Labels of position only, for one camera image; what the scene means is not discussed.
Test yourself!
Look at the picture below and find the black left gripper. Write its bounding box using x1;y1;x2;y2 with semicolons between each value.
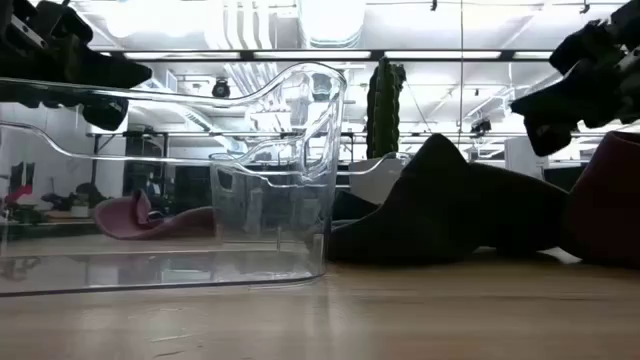
0;0;153;132

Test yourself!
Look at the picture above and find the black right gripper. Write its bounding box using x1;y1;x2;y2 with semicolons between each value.
509;0;640;158

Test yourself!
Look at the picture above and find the white cabinet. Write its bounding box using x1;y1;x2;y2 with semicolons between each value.
503;136;547;180

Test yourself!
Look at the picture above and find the black hanging ceiling device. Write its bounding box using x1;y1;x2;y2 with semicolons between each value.
469;117;494;137

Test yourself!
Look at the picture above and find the dark red cap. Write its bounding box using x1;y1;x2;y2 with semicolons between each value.
559;130;640;269

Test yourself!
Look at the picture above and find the pink cap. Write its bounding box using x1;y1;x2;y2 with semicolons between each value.
92;188;217;242

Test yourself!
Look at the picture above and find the red background object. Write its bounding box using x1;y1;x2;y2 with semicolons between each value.
3;161;37;207

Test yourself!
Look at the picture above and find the black cap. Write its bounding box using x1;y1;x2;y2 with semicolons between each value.
327;132;572;266

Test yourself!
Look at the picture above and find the small clear plastic bin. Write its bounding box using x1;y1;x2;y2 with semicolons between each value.
208;151;415;251

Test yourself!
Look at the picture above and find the tall green cactus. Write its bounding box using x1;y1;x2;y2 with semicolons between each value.
365;55;408;161

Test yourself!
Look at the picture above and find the large clear plastic bin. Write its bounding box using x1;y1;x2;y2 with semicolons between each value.
0;61;348;299

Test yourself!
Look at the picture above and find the white plant pot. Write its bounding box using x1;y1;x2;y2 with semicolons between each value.
348;157;402;206

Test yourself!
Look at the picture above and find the long ceiling light bar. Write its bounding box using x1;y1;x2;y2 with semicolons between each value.
98;48;569;63

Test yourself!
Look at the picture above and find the black dome ceiling camera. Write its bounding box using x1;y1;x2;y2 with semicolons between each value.
210;76;232;100

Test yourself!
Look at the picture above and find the white ventilation duct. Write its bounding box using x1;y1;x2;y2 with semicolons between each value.
298;0;368;50

